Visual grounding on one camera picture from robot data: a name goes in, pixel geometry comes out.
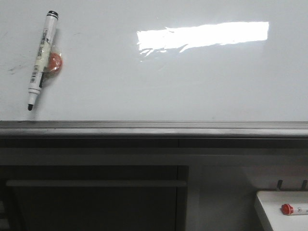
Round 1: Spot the black tray hook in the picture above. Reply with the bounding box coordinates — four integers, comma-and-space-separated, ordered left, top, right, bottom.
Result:
276, 180, 283, 191
300, 180, 308, 191

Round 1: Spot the grey horizontal crossbar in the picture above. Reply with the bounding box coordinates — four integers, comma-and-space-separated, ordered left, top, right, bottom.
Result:
5, 180, 187, 187

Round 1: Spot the red capped whiteboard marker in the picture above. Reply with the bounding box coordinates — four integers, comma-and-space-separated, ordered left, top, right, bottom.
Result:
281, 203, 308, 216

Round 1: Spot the white black whiteboard marker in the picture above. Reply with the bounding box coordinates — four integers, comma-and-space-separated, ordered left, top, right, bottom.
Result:
27, 11, 59, 111

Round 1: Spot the white whiteboard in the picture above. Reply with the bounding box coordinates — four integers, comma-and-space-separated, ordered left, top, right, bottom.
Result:
0, 0, 308, 138

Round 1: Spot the white marker tray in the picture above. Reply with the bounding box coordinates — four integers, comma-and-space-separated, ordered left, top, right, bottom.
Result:
255, 191, 308, 231

